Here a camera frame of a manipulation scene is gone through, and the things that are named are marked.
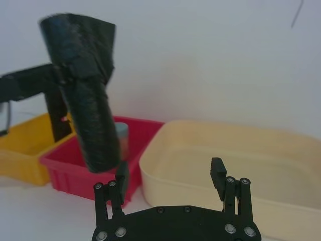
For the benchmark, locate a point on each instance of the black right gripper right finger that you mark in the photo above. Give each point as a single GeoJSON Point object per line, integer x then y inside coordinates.
{"type": "Point", "coordinates": [230, 195]}

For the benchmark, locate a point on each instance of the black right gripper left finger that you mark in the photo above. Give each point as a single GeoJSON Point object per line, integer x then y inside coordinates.
{"type": "Point", "coordinates": [101, 200]}

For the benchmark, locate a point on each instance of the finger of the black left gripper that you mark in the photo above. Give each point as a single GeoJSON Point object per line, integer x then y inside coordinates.
{"type": "Point", "coordinates": [35, 80]}

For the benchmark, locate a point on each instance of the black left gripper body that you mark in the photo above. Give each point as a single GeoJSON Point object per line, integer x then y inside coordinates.
{"type": "Point", "coordinates": [8, 86]}

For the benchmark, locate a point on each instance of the red plastic bin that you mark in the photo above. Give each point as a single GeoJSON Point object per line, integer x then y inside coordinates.
{"type": "Point", "coordinates": [70, 175]}

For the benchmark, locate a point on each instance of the cream plastic bin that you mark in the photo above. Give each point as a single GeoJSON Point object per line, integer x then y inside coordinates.
{"type": "Point", "coordinates": [190, 180]}

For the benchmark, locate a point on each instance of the yellow plastic bin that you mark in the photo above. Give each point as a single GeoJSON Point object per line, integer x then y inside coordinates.
{"type": "Point", "coordinates": [22, 155]}

